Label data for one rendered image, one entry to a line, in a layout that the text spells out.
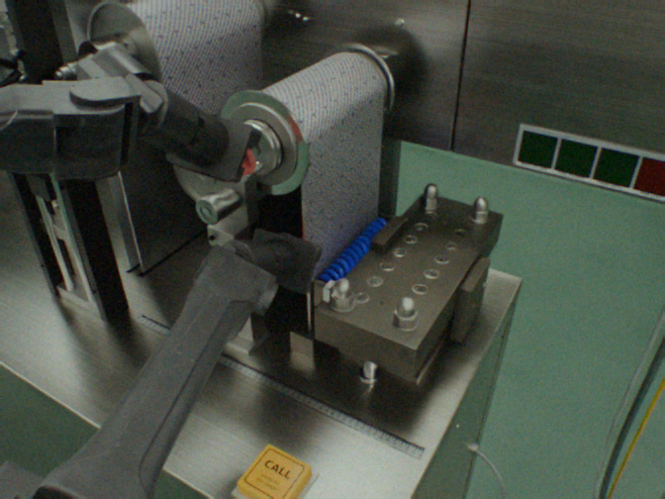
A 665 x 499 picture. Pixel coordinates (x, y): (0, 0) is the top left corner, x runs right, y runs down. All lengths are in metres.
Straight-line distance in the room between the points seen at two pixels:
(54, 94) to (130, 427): 0.29
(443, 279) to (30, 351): 0.69
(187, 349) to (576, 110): 0.69
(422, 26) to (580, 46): 0.25
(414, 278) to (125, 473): 0.61
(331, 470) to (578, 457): 1.35
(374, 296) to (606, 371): 1.61
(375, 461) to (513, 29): 0.65
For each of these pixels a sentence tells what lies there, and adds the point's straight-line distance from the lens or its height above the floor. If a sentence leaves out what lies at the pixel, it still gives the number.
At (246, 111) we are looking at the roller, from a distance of 0.76.
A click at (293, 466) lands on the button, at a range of 0.77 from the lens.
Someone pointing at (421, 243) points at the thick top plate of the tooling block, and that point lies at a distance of 0.96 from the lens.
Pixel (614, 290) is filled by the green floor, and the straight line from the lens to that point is 2.76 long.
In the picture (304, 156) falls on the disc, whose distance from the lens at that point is 0.73.
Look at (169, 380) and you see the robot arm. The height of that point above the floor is 1.26.
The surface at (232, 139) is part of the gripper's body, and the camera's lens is 0.63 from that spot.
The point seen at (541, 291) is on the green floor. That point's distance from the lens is 2.63.
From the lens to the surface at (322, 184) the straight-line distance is 0.81.
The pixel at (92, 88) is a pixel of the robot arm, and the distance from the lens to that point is 0.54.
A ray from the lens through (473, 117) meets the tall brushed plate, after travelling 0.98.
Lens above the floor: 1.57
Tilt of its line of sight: 35 degrees down
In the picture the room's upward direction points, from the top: straight up
